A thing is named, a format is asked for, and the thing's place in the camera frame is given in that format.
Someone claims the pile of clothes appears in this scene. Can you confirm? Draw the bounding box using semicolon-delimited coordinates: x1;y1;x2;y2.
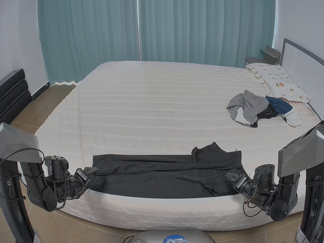
226;90;302;128

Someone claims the bed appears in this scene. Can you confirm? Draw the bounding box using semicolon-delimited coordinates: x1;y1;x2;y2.
33;37;324;231

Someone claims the black T-shirt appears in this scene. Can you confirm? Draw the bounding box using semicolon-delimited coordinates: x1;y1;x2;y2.
86;141;251;198

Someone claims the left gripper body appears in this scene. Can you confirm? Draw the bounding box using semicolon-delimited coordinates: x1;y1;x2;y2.
66;168;91;193

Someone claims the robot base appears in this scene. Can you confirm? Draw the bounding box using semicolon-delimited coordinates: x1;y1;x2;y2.
127;230;212;243

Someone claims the black cable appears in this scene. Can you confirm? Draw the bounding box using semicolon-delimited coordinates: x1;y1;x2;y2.
4;148;45;163
243;194;265;217
56;194;84;209

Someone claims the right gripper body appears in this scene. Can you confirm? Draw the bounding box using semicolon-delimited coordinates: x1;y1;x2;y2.
232;174;256;195

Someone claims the blue-green curtain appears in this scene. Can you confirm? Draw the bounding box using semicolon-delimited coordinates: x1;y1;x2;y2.
38;0;141;85
138;0;276;67

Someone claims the white printed pillow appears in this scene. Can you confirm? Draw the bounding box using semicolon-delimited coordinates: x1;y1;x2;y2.
245;63;311;103

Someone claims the grey bedside table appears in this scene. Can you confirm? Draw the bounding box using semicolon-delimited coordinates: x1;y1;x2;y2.
246;45;281;65

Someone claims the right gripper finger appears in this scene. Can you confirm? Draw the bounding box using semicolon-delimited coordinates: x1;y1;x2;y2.
225;172;239;184

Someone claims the black chest of drawers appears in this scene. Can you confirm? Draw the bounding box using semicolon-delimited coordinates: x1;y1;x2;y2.
0;69;33;125

